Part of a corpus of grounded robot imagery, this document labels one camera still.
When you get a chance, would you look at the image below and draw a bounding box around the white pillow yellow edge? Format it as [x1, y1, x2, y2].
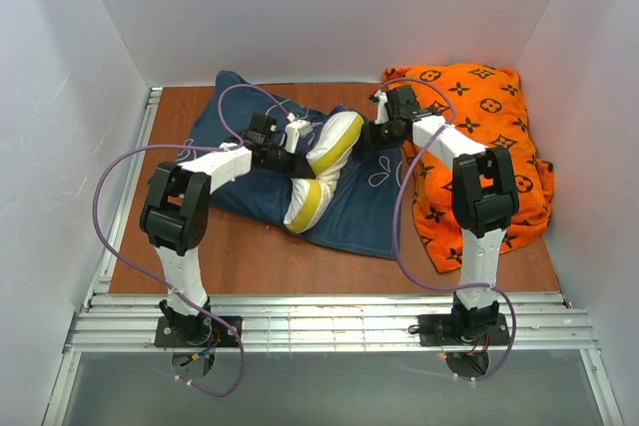
[284, 111, 364, 234]

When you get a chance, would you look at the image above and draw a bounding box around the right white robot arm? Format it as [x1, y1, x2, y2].
[359, 85, 519, 317]

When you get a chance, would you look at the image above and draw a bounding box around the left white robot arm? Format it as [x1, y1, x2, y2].
[140, 114, 314, 321]

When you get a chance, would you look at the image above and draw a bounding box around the orange patterned blanket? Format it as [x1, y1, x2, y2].
[382, 64, 554, 273]

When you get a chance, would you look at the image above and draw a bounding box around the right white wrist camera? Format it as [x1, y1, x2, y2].
[369, 90, 389, 125]

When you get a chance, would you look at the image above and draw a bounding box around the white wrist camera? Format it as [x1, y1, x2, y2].
[369, 90, 389, 125]
[283, 113, 313, 154]

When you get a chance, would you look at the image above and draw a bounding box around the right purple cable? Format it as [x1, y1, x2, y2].
[376, 77, 515, 383]

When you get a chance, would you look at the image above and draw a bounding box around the purple cable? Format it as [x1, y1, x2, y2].
[376, 77, 515, 383]
[93, 84, 296, 398]

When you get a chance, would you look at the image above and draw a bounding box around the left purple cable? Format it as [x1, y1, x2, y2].
[93, 84, 296, 398]

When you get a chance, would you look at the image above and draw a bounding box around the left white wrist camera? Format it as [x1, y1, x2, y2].
[283, 113, 313, 154]

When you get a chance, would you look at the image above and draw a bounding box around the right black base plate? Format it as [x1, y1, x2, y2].
[408, 313, 510, 346]

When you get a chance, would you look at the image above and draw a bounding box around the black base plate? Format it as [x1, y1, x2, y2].
[408, 313, 510, 346]
[154, 315, 243, 348]

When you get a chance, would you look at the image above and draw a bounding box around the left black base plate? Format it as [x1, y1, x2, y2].
[154, 315, 243, 348]

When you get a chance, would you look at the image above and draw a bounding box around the aluminium rail frame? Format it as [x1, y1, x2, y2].
[43, 292, 623, 425]

